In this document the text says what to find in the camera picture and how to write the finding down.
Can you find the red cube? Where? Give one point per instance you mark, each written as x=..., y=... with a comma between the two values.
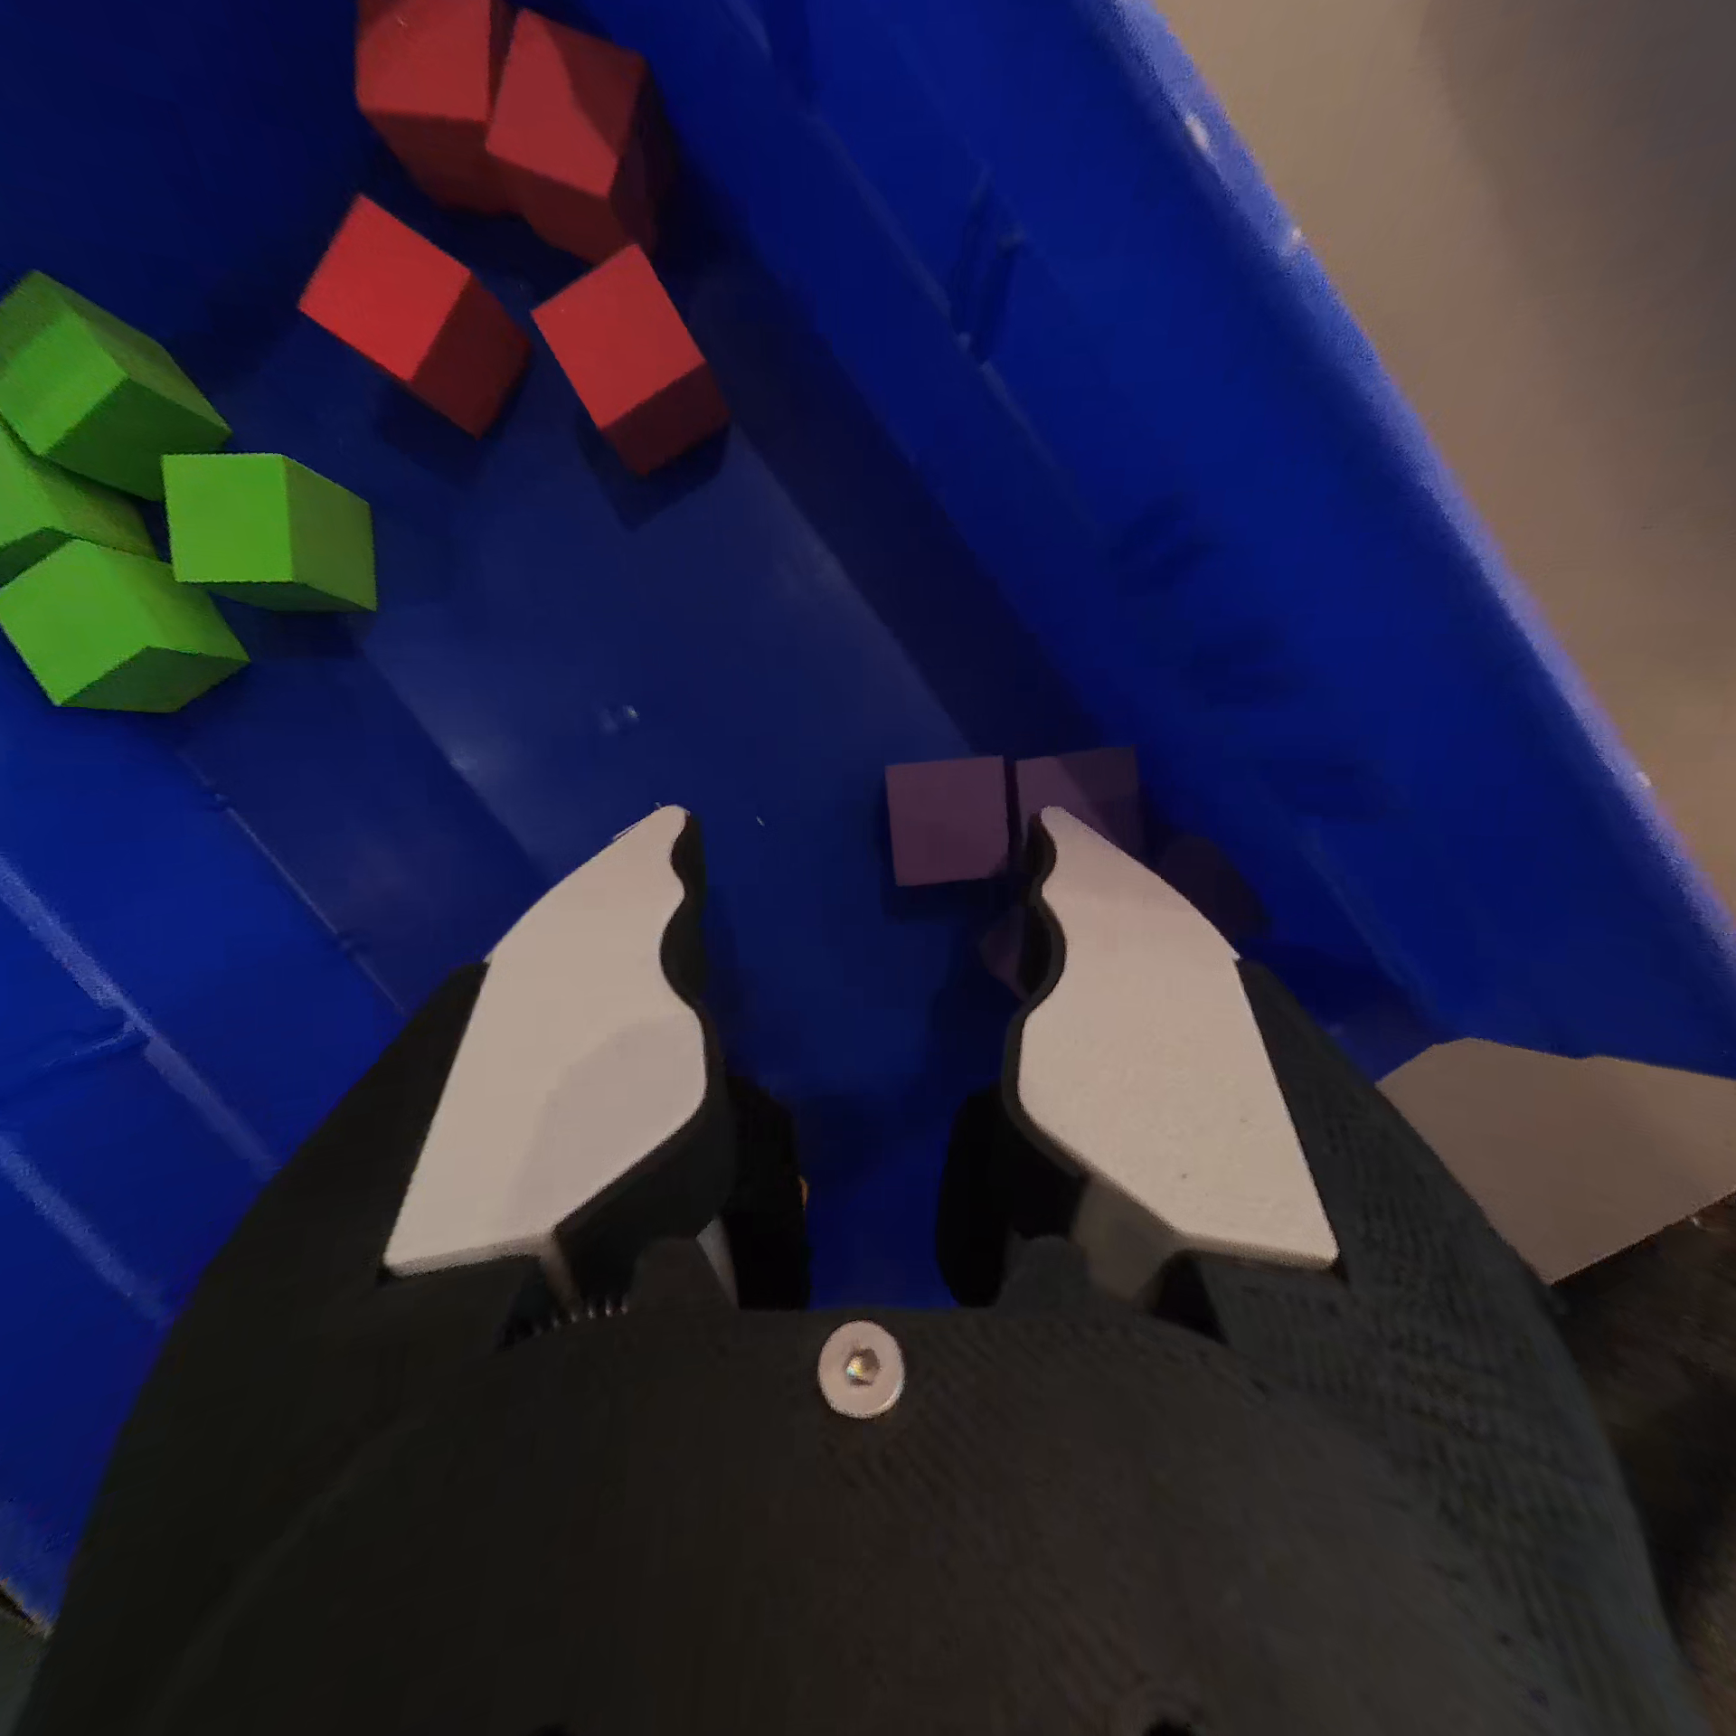
x=624, y=352
x=399, y=313
x=428, y=82
x=562, y=136

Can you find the grey desk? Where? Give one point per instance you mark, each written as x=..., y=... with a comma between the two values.
x=1558, y=272

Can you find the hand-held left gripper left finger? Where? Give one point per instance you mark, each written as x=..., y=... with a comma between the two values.
x=569, y=1071

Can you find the purple cube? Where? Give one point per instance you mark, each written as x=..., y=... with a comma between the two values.
x=1086, y=787
x=1207, y=882
x=946, y=822

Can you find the blue plastic bin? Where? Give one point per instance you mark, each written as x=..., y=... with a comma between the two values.
x=814, y=611

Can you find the green cube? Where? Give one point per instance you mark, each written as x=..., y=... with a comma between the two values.
x=53, y=510
x=115, y=632
x=95, y=387
x=257, y=530

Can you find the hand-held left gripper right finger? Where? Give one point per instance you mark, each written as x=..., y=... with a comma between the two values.
x=1166, y=1085

